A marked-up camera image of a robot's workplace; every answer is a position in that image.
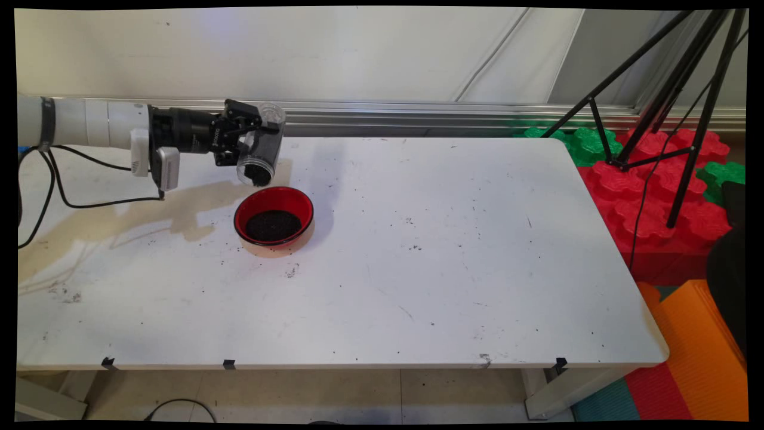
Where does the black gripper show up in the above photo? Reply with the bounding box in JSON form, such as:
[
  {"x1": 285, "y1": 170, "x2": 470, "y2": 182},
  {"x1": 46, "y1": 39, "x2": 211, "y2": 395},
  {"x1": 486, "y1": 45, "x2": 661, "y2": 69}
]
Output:
[{"x1": 148, "y1": 99, "x2": 282, "y2": 168}]

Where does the clear plastic jar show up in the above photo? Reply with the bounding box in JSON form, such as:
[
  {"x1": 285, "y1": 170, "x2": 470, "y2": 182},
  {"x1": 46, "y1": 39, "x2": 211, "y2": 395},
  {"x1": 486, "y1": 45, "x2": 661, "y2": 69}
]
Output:
[{"x1": 236, "y1": 103, "x2": 287, "y2": 187}]

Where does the red bowl with black rim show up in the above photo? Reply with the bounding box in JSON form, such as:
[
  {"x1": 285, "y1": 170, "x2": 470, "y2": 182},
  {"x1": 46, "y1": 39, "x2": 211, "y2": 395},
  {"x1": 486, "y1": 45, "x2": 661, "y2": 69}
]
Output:
[{"x1": 233, "y1": 186, "x2": 315, "y2": 247}]

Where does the white table leg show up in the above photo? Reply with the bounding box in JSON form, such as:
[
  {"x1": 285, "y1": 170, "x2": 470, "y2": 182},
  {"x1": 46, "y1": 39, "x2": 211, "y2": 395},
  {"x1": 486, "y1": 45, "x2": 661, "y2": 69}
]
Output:
[
  {"x1": 520, "y1": 365, "x2": 636, "y2": 420},
  {"x1": 15, "y1": 371, "x2": 99, "y2": 422}
]

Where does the green foam block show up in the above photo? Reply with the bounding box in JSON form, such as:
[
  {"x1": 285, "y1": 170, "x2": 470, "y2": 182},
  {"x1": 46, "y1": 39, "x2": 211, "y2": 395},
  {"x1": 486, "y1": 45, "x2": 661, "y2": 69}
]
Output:
[
  {"x1": 516, "y1": 125, "x2": 624, "y2": 167},
  {"x1": 695, "y1": 161, "x2": 747, "y2": 207}
]

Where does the red foam block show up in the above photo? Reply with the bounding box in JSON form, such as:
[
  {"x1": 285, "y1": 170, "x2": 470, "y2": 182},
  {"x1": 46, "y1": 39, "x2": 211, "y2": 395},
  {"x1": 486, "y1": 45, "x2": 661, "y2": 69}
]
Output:
[
  {"x1": 597, "y1": 194, "x2": 734, "y2": 286},
  {"x1": 578, "y1": 160, "x2": 708, "y2": 204},
  {"x1": 618, "y1": 127, "x2": 731, "y2": 180}
]

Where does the teal ribbed mat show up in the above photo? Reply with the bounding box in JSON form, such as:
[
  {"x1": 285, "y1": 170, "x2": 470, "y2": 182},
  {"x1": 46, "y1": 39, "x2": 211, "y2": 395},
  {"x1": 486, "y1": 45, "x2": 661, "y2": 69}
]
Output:
[{"x1": 573, "y1": 377, "x2": 642, "y2": 422}]

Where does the black tripod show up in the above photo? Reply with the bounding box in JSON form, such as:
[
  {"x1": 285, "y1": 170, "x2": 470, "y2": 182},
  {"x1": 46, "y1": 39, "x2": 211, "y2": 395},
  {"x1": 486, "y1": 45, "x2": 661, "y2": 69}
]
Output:
[{"x1": 540, "y1": 9, "x2": 748, "y2": 229}]

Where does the red ribbed mat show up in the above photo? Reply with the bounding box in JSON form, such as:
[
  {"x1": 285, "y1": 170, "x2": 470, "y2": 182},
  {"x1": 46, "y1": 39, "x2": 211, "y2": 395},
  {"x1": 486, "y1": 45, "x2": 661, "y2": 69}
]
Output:
[{"x1": 624, "y1": 361, "x2": 693, "y2": 422}]

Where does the orange ribbed mat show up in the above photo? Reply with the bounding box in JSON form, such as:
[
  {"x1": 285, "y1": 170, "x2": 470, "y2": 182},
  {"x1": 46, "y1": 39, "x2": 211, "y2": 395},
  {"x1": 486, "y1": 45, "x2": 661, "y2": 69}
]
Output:
[{"x1": 636, "y1": 279, "x2": 748, "y2": 422}]

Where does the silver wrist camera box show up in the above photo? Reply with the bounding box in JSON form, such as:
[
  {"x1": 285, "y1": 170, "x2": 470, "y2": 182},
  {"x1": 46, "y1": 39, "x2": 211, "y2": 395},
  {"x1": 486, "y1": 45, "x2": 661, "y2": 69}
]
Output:
[{"x1": 156, "y1": 146, "x2": 181, "y2": 192}]

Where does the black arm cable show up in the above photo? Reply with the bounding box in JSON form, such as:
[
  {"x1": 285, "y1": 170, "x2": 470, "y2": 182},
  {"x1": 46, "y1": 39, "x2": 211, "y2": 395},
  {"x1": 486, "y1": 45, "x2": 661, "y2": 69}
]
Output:
[
  {"x1": 47, "y1": 143, "x2": 167, "y2": 210},
  {"x1": 17, "y1": 145, "x2": 57, "y2": 250}
]

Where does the aluminium wall rail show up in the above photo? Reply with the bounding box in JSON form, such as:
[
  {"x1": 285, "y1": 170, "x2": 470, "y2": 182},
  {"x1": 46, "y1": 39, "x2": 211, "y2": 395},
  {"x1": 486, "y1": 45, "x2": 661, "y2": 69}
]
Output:
[{"x1": 18, "y1": 96, "x2": 747, "y2": 138}]

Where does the black cable strap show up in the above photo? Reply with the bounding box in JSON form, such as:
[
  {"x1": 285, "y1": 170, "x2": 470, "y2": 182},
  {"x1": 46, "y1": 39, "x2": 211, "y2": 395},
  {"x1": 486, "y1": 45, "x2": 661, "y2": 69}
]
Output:
[{"x1": 39, "y1": 97, "x2": 56, "y2": 153}]

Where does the thin white wall cable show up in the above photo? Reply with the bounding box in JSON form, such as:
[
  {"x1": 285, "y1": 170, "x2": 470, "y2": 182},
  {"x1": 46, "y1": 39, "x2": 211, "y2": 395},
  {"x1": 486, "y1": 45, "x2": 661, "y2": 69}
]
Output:
[{"x1": 454, "y1": 9, "x2": 532, "y2": 102}]

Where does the black floor cable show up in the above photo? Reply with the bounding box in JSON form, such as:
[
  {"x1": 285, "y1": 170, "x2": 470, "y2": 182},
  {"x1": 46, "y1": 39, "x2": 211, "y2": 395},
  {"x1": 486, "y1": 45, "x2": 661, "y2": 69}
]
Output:
[{"x1": 143, "y1": 398, "x2": 217, "y2": 423}]

